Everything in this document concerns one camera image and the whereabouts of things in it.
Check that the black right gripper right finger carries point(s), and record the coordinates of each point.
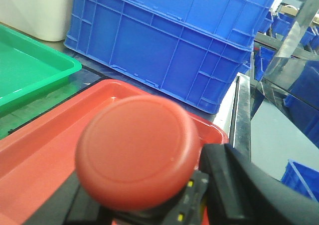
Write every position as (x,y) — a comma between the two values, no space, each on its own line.
(240,193)

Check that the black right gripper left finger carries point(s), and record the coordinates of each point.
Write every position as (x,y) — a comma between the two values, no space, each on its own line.
(70,205)

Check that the red mushroom push button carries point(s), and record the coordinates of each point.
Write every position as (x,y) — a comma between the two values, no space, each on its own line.
(138,159)

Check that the red plastic tray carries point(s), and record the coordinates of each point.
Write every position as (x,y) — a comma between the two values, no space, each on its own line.
(37,159)

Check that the green plastic tray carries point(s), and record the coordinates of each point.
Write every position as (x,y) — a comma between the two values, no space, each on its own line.
(28,68)

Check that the lower stacked blue crate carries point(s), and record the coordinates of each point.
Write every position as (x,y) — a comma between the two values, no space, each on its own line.
(175,59)

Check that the stacked blue crate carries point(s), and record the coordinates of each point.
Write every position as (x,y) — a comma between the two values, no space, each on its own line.
(237,21)
(175,59)

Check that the upper stacked blue crate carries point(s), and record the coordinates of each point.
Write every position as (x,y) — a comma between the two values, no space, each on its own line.
(237,21)

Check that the cream plastic basket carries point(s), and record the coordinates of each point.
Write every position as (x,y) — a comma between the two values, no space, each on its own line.
(47,20)

